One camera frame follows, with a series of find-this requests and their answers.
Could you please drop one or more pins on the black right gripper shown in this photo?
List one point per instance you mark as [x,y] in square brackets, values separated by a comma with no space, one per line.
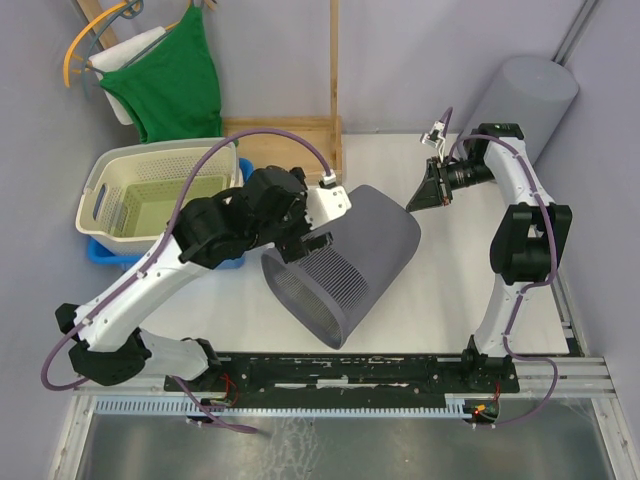
[431,192]

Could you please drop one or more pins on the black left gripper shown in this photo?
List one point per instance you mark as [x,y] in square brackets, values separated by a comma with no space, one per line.
[295,247]

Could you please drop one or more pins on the grey slotted laundry basket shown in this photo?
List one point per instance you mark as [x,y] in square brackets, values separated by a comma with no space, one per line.
[331,290]

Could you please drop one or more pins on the grey round plastic bin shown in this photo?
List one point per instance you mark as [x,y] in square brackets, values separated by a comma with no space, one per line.
[531,91]

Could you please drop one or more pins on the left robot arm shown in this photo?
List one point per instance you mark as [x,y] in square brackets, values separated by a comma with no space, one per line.
[110,347]

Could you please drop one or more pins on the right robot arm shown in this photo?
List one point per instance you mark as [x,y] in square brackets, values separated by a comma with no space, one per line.
[526,249]

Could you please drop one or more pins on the pale green plastic tray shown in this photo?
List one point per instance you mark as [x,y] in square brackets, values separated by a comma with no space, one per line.
[146,207]

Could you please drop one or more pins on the cream plastic basket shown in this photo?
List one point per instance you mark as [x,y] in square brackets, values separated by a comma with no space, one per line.
[115,170]

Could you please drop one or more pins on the green cloth garment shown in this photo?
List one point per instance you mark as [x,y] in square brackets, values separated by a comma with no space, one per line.
[172,92]

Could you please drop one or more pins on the blue plastic tub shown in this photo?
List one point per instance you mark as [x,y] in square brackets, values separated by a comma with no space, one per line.
[100,255]

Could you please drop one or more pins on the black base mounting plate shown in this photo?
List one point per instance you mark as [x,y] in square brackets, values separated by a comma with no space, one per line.
[471,369]

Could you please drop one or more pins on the white towel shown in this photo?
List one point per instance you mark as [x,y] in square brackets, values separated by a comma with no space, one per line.
[115,57]

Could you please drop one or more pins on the yellow clothes hanger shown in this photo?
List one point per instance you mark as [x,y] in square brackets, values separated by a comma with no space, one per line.
[72,62]

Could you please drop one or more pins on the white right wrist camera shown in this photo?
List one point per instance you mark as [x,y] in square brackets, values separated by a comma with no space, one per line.
[436,138]

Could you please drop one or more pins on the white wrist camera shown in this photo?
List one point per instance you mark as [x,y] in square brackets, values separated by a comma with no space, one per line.
[326,202]
[436,138]

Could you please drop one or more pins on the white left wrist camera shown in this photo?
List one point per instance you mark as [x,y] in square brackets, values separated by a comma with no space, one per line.
[326,202]

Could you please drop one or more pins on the wooden frame tray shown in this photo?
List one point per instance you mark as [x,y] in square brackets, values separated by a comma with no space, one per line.
[323,132]

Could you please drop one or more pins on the wooden upright post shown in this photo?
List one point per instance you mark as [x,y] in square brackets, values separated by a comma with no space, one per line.
[334,10]

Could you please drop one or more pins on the light blue cable duct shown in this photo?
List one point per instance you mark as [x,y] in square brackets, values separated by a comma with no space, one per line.
[179,405]

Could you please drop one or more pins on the aluminium frame rail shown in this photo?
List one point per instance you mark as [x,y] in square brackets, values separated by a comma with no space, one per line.
[530,376]

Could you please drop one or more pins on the wooden slanted post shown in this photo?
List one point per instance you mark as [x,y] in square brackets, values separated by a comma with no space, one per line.
[97,17]

